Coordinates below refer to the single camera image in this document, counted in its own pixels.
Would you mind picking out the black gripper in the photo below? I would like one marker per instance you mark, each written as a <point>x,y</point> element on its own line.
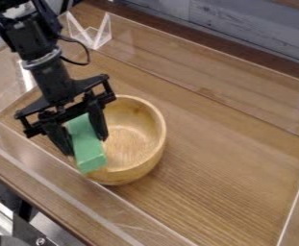
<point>66,98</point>

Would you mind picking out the green rectangular block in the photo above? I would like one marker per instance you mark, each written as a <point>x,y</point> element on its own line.
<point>89,155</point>

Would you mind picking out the brown wooden bowl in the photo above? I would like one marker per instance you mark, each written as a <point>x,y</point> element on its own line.
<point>135,144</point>

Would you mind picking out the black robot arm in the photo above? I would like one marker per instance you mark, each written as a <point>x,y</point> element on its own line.
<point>29,29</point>

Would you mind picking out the clear acrylic corner bracket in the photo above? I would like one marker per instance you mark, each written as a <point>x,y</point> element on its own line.
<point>92,37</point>

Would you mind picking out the black metal bracket with bolt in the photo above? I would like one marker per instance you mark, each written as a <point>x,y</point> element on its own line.
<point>28,234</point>

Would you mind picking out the clear acrylic tray enclosure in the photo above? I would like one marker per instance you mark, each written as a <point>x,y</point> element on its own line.
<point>203,147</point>

